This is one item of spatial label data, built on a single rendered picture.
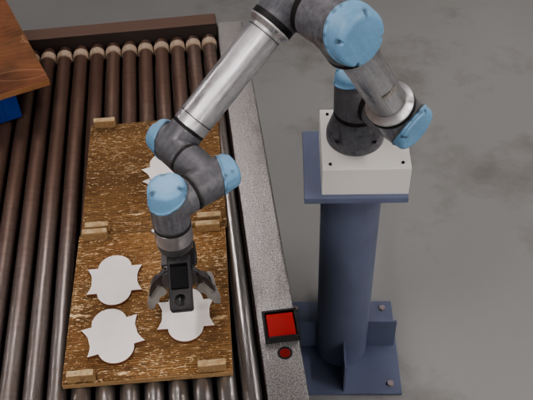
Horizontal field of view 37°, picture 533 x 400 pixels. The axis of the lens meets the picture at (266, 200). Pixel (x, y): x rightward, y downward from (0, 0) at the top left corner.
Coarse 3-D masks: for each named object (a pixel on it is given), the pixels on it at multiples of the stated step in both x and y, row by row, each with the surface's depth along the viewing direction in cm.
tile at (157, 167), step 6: (150, 162) 203; (156, 162) 203; (162, 162) 203; (144, 168) 202; (150, 168) 201; (156, 168) 201; (162, 168) 201; (168, 168) 201; (150, 174) 200; (156, 174) 200; (162, 174) 200
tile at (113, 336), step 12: (108, 312) 175; (120, 312) 175; (96, 324) 173; (108, 324) 173; (120, 324) 173; (132, 324) 173; (96, 336) 171; (108, 336) 171; (120, 336) 171; (132, 336) 171; (96, 348) 169; (108, 348) 169; (120, 348) 168; (132, 348) 168; (108, 360) 166; (120, 360) 166
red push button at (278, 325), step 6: (288, 312) 176; (270, 318) 175; (276, 318) 175; (282, 318) 175; (288, 318) 175; (270, 324) 174; (276, 324) 174; (282, 324) 174; (288, 324) 174; (294, 324) 174; (270, 330) 173; (276, 330) 173; (282, 330) 173; (288, 330) 173; (294, 330) 172; (270, 336) 172; (276, 336) 172
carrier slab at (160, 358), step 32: (96, 256) 188; (128, 256) 188; (160, 256) 187; (224, 256) 187; (224, 288) 180; (160, 320) 175; (224, 320) 174; (160, 352) 169; (192, 352) 168; (224, 352) 168; (64, 384) 164; (96, 384) 164
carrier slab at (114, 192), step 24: (96, 144) 216; (120, 144) 215; (144, 144) 215; (216, 144) 214; (96, 168) 209; (120, 168) 209; (96, 192) 203; (120, 192) 203; (144, 192) 202; (96, 216) 197; (120, 216) 197; (144, 216) 197; (192, 216) 196
